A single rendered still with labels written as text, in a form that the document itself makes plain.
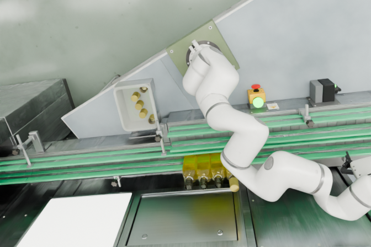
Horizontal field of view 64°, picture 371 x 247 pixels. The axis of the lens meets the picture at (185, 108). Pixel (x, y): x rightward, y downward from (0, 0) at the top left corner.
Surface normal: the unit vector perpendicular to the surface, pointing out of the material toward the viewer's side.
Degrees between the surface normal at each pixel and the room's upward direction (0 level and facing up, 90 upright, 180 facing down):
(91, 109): 0
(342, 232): 90
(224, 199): 90
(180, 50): 3
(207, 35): 3
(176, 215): 90
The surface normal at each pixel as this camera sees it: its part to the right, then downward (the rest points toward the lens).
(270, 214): -0.13, -0.92
